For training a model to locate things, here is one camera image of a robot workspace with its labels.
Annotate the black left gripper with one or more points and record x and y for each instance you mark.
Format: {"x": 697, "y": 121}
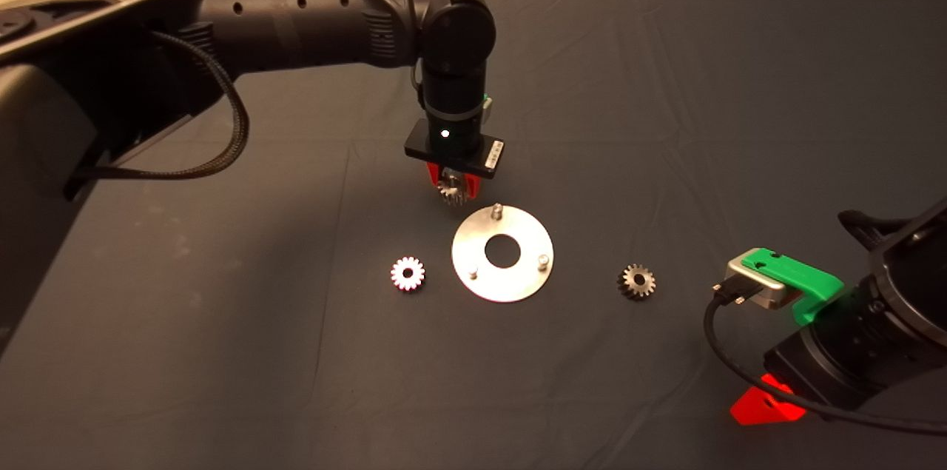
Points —
{"x": 455, "y": 148}

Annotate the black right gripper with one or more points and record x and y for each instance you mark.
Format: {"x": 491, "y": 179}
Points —
{"x": 832, "y": 363}

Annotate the steel planetary gear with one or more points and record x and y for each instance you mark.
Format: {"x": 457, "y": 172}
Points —
{"x": 450, "y": 192}
{"x": 399, "y": 274}
{"x": 629, "y": 283}

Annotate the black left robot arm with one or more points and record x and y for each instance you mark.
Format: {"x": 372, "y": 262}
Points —
{"x": 296, "y": 18}

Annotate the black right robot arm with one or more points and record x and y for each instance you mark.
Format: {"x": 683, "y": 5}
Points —
{"x": 925, "y": 285}

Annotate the round metal carrier plate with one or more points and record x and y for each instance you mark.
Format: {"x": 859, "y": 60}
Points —
{"x": 473, "y": 248}

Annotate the dark grey table cloth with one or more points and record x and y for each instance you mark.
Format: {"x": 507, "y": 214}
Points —
{"x": 629, "y": 85}

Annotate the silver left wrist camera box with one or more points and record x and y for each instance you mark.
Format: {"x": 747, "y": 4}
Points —
{"x": 489, "y": 113}

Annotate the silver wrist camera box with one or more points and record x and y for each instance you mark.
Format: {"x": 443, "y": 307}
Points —
{"x": 489, "y": 113}
{"x": 766, "y": 296}

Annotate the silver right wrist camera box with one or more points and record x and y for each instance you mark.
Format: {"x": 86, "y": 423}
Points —
{"x": 766, "y": 296}

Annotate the green right camera mount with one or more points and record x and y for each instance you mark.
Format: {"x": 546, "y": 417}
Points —
{"x": 799, "y": 279}

